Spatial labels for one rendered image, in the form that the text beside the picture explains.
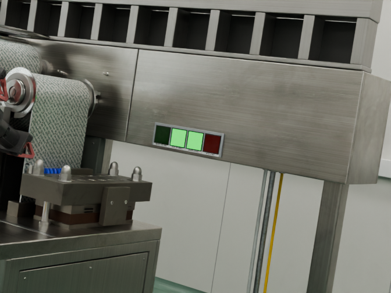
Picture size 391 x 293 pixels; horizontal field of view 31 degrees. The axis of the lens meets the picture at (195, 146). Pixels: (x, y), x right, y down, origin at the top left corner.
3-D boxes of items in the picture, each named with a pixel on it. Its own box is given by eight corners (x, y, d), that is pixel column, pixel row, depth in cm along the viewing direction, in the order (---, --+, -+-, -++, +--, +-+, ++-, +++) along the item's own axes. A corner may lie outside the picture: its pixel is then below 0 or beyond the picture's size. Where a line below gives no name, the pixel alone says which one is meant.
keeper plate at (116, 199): (98, 224, 202) (103, 186, 201) (120, 222, 210) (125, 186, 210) (105, 225, 201) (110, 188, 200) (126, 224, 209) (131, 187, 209)
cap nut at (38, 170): (28, 174, 197) (30, 158, 196) (37, 174, 200) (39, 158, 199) (37, 176, 195) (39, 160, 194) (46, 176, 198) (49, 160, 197)
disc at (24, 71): (-4, 113, 208) (4, 63, 207) (-3, 113, 209) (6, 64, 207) (31, 122, 200) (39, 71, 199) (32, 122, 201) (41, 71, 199)
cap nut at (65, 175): (54, 179, 192) (57, 163, 192) (64, 179, 195) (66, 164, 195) (64, 182, 190) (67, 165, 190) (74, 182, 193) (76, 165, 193)
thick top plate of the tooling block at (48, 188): (19, 194, 197) (22, 172, 196) (111, 192, 230) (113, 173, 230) (60, 205, 188) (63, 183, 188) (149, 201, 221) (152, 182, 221)
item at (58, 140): (22, 175, 202) (31, 111, 201) (77, 175, 222) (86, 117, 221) (23, 175, 202) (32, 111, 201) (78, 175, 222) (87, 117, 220)
